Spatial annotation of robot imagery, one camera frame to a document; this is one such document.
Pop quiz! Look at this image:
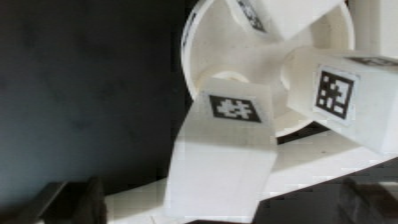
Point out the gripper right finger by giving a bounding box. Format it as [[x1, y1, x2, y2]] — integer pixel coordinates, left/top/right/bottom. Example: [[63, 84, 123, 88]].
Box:
[[337, 178, 398, 224]]

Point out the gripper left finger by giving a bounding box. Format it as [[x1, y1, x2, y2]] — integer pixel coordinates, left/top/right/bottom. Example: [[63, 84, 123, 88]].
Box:
[[17, 177, 107, 224]]

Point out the white stool leg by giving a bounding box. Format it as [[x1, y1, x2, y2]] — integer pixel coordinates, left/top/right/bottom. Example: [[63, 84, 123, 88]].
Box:
[[225, 0, 344, 40], [283, 47, 398, 154], [166, 78, 278, 223]]

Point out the white round stool seat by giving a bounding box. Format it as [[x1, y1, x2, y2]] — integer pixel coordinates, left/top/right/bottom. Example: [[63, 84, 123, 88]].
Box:
[[182, 0, 354, 136]]

